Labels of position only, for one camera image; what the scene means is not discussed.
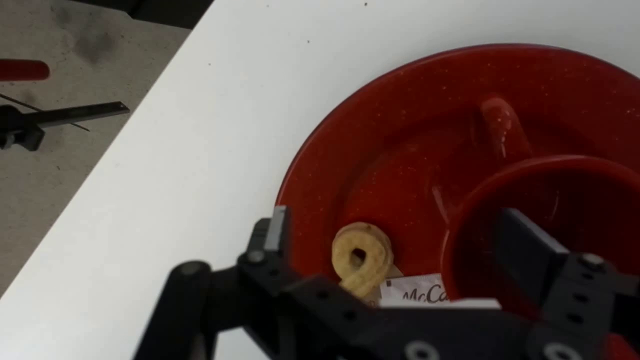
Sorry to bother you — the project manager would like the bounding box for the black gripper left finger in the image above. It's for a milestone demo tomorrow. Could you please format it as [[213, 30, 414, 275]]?
[[246, 203, 290, 260]]

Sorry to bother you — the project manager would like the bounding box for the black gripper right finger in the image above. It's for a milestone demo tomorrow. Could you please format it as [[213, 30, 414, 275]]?
[[496, 206, 574, 309]]

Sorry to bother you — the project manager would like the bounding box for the red cup with handle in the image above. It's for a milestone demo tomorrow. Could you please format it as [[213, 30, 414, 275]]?
[[438, 96, 640, 360]]

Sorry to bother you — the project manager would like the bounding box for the large white printed sugar packet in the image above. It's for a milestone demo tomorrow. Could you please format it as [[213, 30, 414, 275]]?
[[379, 271, 505, 309]]

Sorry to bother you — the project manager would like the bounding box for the red round plate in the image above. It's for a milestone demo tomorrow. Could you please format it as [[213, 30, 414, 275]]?
[[275, 42, 640, 360]]

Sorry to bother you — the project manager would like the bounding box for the black metal clamp bar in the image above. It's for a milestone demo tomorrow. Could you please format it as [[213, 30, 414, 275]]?
[[0, 100, 132, 152]]

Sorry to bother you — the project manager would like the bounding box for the ring-shaped beige cookie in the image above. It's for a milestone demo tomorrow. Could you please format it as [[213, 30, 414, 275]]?
[[330, 219, 396, 307]]

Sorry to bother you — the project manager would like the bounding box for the red tool handle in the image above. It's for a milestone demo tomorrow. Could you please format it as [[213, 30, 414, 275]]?
[[0, 57, 53, 84]]

